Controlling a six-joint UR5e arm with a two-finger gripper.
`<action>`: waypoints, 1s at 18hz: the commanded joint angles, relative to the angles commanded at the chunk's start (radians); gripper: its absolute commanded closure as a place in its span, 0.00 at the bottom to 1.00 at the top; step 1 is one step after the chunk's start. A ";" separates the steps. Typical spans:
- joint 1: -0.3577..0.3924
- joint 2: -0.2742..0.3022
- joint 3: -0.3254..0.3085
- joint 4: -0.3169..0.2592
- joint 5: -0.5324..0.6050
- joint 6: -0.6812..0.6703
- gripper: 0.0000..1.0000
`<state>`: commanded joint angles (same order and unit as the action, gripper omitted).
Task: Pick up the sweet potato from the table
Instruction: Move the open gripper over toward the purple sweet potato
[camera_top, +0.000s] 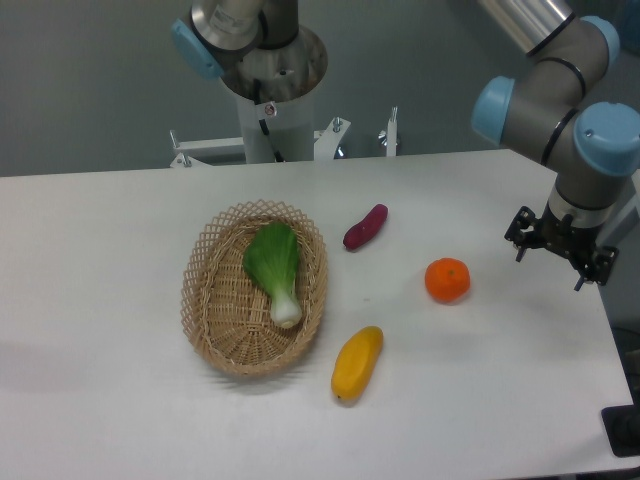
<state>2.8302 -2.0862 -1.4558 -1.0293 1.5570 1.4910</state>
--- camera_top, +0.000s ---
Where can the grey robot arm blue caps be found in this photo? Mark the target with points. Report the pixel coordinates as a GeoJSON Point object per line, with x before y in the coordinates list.
{"type": "Point", "coordinates": [594, 152]}

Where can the orange tangerine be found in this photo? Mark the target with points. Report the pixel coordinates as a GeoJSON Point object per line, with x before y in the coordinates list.
{"type": "Point", "coordinates": [447, 280]}

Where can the green bok choy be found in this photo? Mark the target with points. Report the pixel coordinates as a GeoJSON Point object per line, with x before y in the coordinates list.
{"type": "Point", "coordinates": [271, 261]}

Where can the yellow mango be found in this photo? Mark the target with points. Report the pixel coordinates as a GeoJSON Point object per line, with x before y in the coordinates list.
{"type": "Point", "coordinates": [356, 362]}

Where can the white metal mounting frame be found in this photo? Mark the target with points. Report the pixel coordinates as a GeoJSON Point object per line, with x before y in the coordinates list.
{"type": "Point", "coordinates": [270, 133]}

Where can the woven wicker basket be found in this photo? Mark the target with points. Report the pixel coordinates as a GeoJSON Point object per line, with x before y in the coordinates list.
{"type": "Point", "coordinates": [226, 316]}

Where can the black device at table edge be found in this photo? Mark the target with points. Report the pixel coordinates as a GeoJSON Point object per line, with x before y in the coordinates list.
{"type": "Point", "coordinates": [622, 428]}

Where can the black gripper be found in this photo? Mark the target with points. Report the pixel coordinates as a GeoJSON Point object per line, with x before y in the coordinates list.
{"type": "Point", "coordinates": [593, 263]}

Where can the robot base joint blue cap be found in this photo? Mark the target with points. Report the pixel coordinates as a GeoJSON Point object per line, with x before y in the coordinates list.
{"type": "Point", "coordinates": [216, 37]}

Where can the purple sweet potato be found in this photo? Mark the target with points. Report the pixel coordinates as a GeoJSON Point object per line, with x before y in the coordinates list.
{"type": "Point", "coordinates": [366, 229]}

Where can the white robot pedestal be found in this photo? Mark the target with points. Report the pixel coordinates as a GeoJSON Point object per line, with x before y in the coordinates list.
{"type": "Point", "coordinates": [274, 94]}

